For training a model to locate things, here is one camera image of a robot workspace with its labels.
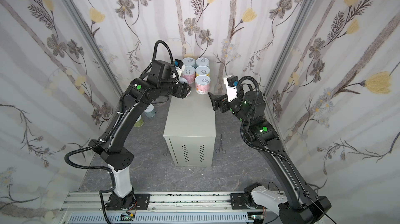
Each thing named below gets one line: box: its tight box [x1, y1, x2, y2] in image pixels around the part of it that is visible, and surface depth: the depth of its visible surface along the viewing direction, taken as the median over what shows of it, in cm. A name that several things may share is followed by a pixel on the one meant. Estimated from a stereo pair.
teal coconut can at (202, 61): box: [195, 57, 210, 68], surface depth 83 cm
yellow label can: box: [195, 65, 211, 78], surface depth 78 cm
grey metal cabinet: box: [163, 86, 216, 168], surface depth 66 cm
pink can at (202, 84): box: [194, 74, 211, 95], surface depth 73 cm
